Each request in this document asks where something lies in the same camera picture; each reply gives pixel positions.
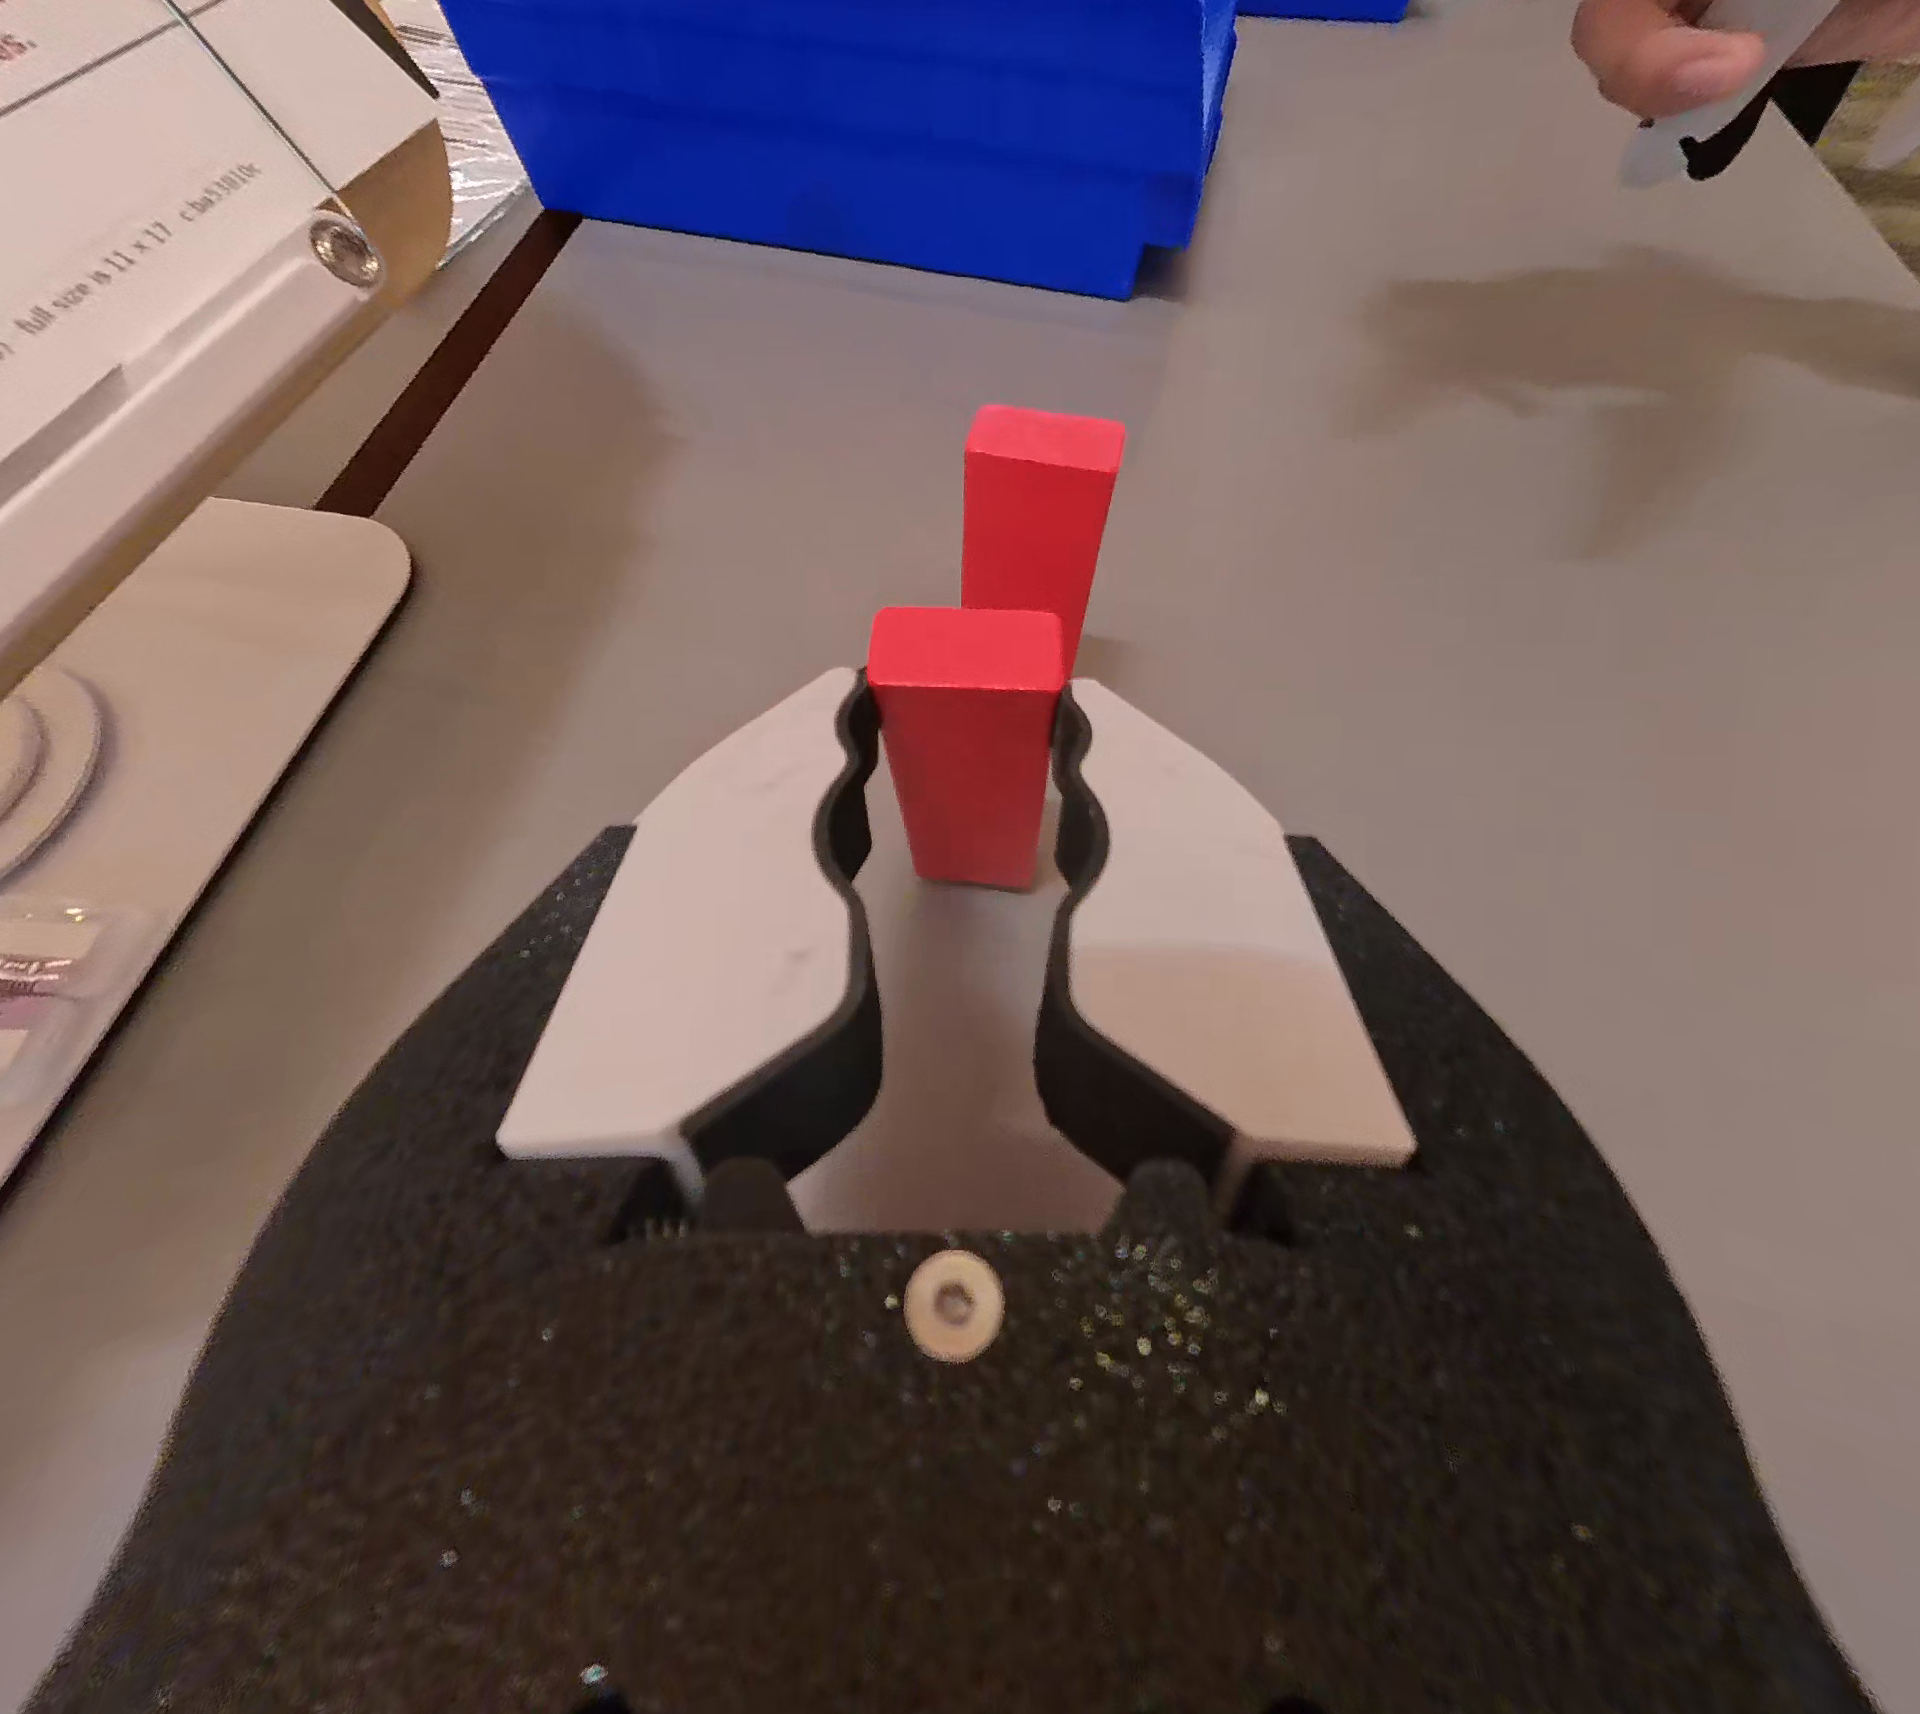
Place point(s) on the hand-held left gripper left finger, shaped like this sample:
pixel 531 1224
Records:
pixel 704 965

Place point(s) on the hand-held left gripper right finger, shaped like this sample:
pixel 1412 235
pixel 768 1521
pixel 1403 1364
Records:
pixel 1215 979

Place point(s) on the red rectangular wooden block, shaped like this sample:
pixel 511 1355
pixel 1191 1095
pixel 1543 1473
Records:
pixel 968 754
pixel 1034 515

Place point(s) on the wooden document stand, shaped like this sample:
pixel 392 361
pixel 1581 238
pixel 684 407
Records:
pixel 224 634

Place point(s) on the laminated paper sheet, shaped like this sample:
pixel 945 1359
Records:
pixel 481 184

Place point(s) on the printed instruction sheet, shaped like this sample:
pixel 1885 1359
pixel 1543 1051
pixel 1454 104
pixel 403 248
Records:
pixel 90 169

